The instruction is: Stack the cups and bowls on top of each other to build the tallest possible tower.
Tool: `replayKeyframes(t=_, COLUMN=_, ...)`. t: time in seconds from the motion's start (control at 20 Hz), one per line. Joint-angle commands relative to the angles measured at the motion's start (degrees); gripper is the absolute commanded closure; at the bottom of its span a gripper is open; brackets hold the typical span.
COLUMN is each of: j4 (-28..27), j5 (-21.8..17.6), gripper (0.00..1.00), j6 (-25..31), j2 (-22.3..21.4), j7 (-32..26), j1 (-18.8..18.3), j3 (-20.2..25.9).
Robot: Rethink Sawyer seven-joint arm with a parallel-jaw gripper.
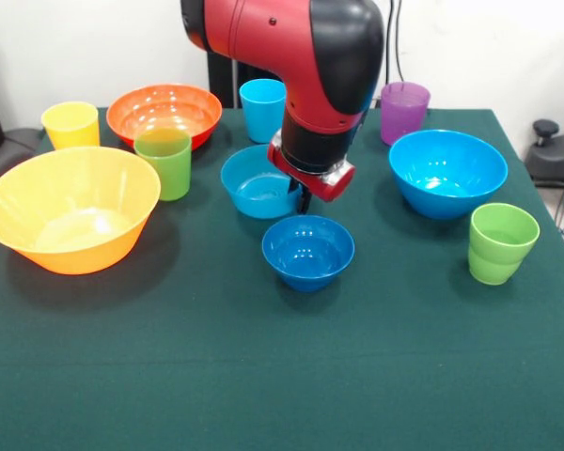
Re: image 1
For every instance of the dark green tablecloth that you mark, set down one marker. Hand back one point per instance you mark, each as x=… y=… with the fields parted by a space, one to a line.
x=282 y=352

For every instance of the large blue bowl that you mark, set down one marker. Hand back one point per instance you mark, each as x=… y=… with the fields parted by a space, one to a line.
x=442 y=202

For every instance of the yellow cup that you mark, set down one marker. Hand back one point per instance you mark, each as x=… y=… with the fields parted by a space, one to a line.
x=70 y=129

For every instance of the red-orange bowl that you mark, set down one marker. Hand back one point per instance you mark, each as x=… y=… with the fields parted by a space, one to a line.
x=160 y=103

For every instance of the small light blue bowl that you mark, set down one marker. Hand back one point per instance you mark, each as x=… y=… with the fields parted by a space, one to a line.
x=254 y=202

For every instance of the purple cup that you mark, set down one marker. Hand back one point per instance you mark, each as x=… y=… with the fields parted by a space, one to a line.
x=402 y=122

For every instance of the light blue cup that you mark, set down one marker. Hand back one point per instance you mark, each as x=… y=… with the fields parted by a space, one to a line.
x=261 y=113

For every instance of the small dark blue bowl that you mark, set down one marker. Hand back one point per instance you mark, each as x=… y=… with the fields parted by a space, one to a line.
x=308 y=277

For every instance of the large yellow-orange bowl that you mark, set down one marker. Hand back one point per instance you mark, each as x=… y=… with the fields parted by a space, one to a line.
x=75 y=253

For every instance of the ridged green cup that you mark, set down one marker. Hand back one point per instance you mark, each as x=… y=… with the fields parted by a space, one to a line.
x=493 y=268

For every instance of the grey black stand base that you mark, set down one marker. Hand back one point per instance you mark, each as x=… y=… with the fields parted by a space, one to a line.
x=9 y=141
x=550 y=160

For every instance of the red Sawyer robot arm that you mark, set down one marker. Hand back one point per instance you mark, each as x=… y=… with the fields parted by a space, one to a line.
x=301 y=61

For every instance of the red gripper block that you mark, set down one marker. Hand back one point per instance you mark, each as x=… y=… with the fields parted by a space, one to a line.
x=329 y=188

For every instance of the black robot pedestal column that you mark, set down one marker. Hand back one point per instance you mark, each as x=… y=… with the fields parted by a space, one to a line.
x=221 y=75

